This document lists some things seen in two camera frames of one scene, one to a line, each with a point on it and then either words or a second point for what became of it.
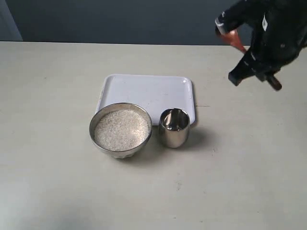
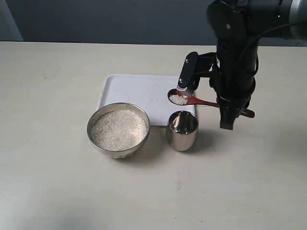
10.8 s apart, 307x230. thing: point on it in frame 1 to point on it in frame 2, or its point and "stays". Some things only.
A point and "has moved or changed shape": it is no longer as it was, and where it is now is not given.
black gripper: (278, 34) to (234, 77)
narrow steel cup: (173, 127) has moved or changed shape
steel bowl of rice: (121, 129) stays
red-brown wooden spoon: (232, 36) to (179, 97)
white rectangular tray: (155, 94) stays
